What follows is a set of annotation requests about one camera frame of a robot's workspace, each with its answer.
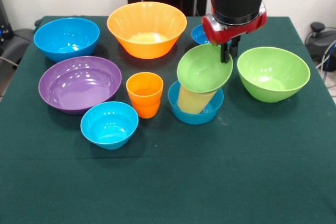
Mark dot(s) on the yellow cup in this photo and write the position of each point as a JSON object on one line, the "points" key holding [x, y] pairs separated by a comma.
{"points": [[194, 102]]}

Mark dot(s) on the orange cup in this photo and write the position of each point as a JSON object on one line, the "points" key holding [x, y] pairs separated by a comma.
{"points": [[144, 103]]}

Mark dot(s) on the translucent blue ridged bowl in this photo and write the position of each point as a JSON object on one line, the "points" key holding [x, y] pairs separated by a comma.
{"points": [[194, 119]]}

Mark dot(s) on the dark green tablecloth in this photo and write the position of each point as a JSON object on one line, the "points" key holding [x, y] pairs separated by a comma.
{"points": [[183, 169]]}

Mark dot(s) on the large green bowl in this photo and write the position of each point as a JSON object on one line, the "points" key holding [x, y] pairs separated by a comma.
{"points": [[273, 74]]}

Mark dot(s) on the large blue bowl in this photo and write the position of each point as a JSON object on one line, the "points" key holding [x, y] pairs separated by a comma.
{"points": [[65, 37]]}

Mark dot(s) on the small green bowl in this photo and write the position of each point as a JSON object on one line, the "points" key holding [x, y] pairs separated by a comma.
{"points": [[202, 69]]}

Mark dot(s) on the dark grey seat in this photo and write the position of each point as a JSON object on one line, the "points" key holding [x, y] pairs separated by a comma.
{"points": [[21, 40]]}

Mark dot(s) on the purple bowl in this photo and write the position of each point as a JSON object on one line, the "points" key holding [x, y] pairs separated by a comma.
{"points": [[78, 85]]}

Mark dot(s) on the large orange bowl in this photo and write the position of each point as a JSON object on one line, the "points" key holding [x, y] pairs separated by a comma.
{"points": [[147, 22]]}

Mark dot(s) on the small light blue bowl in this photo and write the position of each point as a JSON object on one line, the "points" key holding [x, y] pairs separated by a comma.
{"points": [[109, 127]]}

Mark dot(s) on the small dark blue bowl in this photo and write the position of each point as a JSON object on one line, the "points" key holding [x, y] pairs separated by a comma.
{"points": [[198, 36]]}

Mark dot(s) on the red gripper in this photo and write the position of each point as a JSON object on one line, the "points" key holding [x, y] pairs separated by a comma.
{"points": [[214, 33]]}

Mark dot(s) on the black electronic device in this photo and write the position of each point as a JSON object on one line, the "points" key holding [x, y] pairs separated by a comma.
{"points": [[5, 30]]}

